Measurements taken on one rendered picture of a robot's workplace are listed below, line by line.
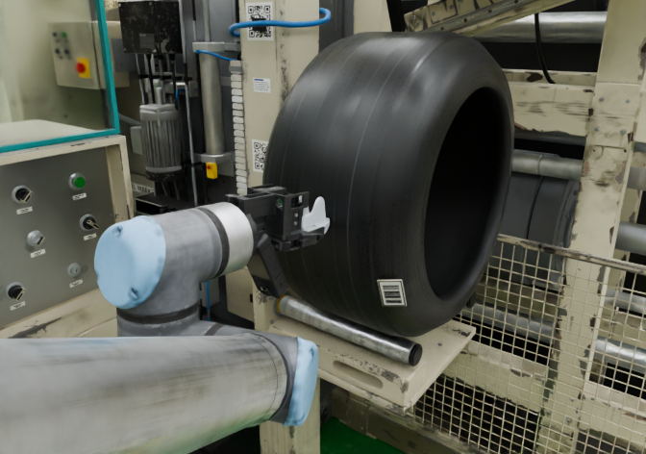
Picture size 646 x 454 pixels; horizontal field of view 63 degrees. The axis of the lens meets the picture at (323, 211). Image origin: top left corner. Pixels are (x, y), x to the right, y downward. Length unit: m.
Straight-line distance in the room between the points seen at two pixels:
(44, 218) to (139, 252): 0.73
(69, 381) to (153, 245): 0.31
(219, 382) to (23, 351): 0.17
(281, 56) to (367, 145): 0.39
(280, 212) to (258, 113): 0.52
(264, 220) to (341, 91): 0.29
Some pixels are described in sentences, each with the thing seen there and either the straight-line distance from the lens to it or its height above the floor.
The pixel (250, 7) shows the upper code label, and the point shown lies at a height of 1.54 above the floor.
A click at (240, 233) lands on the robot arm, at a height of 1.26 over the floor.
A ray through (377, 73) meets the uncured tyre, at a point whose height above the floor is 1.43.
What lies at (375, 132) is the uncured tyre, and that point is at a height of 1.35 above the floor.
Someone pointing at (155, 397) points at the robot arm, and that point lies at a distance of 0.33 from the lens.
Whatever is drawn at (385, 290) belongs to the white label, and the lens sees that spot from 0.87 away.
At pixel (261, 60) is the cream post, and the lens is 1.18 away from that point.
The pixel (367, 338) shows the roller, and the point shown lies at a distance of 1.09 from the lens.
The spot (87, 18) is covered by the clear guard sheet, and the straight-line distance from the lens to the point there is 1.27.
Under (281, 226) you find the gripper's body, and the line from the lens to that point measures 0.72.
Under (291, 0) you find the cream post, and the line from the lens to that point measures 1.16.
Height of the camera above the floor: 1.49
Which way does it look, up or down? 19 degrees down
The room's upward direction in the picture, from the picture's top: straight up
